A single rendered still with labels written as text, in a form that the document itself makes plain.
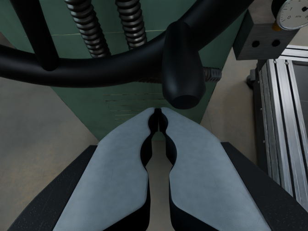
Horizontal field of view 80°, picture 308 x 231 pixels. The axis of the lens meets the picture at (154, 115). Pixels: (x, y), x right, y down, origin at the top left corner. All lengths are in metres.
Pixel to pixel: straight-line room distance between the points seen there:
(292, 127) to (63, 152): 0.92
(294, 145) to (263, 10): 0.48
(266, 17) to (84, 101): 0.47
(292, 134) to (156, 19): 0.58
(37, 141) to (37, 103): 0.23
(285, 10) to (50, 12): 0.35
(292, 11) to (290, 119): 0.51
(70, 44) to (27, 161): 0.72
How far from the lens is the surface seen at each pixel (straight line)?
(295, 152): 0.74
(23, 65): 0.20
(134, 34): 0.22
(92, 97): 0.56
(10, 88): 1.33
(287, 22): 0.34
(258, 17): 0.37
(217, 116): 0.96
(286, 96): 0.84
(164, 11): 0.35
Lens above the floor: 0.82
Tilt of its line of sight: 62 degrees down
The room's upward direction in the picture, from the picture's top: 5 degrees counter-clockwise
